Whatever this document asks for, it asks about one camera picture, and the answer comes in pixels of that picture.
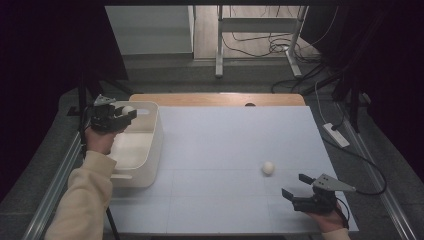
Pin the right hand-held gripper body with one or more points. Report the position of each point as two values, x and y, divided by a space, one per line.
320 199

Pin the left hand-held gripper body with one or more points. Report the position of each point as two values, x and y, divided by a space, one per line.
105 118

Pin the white plastic bin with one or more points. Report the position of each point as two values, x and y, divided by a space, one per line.
146 166

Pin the person's right hand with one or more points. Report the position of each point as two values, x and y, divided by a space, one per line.
330 220

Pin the person's left hand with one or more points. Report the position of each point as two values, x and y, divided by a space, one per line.
100 141

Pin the black stand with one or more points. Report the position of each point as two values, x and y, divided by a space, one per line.
82 96
354 106

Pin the white power strip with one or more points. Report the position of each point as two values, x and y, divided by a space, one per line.
336 135

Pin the pale blue table mat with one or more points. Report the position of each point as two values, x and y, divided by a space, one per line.
233 200

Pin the white cabinet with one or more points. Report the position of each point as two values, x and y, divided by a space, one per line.
150 30

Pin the metal floor rail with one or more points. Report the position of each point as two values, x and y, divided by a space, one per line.
56 183
383 193

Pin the white metal desk frame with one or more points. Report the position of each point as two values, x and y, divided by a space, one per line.
256 25

